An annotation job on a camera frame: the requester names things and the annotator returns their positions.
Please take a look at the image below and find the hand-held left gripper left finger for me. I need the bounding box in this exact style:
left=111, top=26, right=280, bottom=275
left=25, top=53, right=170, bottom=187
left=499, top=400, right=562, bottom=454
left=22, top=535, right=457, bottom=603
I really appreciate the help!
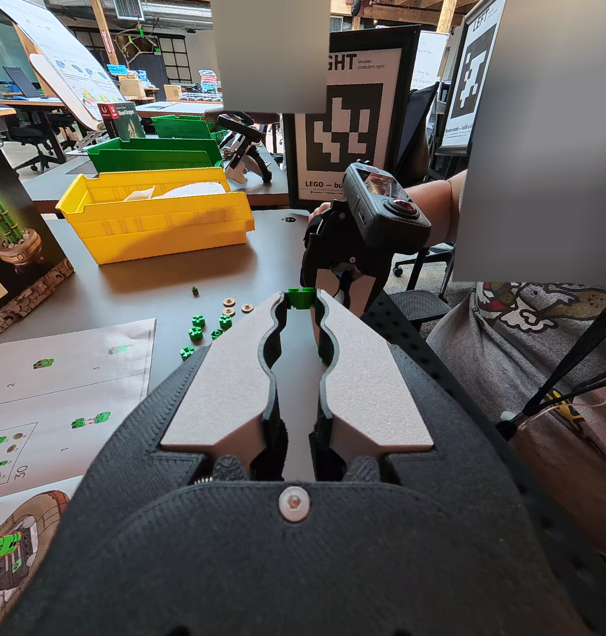
left=160, top=292, right=290, bottom=482

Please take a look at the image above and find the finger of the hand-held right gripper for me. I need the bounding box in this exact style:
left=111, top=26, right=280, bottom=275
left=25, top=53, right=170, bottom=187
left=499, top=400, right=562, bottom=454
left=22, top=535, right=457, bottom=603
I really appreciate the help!
left=349, top=275, right=379, bottom=317
left=314, top=268, right=342, bottom=301

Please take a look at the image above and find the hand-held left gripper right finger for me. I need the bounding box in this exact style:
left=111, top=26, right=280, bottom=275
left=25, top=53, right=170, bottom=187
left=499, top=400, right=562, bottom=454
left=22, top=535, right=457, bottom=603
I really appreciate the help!
left=310, top=289, right=435, bottom=482

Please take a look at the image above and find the person's right forearm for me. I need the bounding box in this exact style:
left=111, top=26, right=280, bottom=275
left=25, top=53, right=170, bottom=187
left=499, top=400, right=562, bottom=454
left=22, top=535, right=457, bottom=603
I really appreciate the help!
left=405, top=169, right=469, bottom=247

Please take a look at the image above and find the black perforated panel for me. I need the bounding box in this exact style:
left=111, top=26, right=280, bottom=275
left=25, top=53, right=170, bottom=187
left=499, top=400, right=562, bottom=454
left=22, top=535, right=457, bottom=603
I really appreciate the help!
left=361, top=291, right=606, bottom=636

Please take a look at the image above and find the black office chair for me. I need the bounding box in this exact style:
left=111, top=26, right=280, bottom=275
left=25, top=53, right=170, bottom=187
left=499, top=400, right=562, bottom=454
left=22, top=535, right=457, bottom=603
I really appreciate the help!
left=2, top=112, right=63, bottom=173
left=391, top=82, right=456, bottom=329

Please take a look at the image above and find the black framed marker sign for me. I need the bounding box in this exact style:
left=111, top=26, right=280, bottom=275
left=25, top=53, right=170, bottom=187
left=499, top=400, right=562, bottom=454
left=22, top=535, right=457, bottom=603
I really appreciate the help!
left=434, top=0, right=507, bottom=156
left=282, top=25, right=422, bottom=210

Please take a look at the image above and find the person's grey printed shirt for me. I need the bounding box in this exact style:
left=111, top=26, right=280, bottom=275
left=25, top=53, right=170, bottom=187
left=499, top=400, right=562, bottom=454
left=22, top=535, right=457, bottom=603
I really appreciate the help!
left=426, top=282, right=606, bottom=498

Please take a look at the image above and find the spare hand-held gripper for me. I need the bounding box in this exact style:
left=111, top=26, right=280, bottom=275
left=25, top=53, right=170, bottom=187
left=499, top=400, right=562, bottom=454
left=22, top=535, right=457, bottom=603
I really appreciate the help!
left=216, top=113, right=274, bottom=185

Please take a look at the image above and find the white instruction sheet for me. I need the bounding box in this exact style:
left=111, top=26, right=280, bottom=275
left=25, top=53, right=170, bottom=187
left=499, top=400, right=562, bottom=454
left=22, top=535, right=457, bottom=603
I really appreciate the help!
left=0, top=318, right=157, bottom=500
left=0, top=475, right=84, bottom=636

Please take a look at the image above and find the yellow plastic bin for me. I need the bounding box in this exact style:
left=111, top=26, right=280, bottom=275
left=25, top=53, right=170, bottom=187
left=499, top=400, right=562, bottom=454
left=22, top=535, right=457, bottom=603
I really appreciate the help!
left=56, top=167, right=255, bottom=265

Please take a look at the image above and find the white plastic bag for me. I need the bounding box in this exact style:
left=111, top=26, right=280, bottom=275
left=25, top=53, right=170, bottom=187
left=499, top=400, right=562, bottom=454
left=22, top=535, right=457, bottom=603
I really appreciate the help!
left=124, top=182, right=227, bottom=201

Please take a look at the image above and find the green plastic bin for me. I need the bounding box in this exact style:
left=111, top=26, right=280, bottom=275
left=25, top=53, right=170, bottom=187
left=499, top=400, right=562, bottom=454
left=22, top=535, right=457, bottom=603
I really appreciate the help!
left=84, top=137, right=224, bottom=174
left=151, top=115, right=229, bottom=142

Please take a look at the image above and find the toy bamboo set box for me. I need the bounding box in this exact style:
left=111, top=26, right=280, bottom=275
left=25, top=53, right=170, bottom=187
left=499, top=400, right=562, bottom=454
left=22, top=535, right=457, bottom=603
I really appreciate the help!
left=0, top=130, right=75, bottom=345

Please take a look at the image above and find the dark toy set box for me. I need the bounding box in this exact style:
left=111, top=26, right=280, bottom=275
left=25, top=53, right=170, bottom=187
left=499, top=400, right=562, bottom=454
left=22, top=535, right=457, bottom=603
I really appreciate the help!
left=98, top=101, right=146, bottom=140

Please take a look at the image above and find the grey table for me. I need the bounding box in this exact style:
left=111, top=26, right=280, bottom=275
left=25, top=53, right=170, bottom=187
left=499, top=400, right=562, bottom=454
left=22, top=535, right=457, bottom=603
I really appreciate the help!
left=22, top=99, right=291, bottom=213

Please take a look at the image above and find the instruction sheet on stand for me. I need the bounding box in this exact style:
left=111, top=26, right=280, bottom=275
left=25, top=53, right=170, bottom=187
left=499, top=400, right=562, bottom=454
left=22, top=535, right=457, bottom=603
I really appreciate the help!
left=0, top=0, right=128, bottom=133

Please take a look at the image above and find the black strap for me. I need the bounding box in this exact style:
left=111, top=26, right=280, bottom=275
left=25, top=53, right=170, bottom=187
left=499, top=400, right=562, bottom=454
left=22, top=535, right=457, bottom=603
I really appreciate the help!
left=496, top=291, right=606, bottom=440

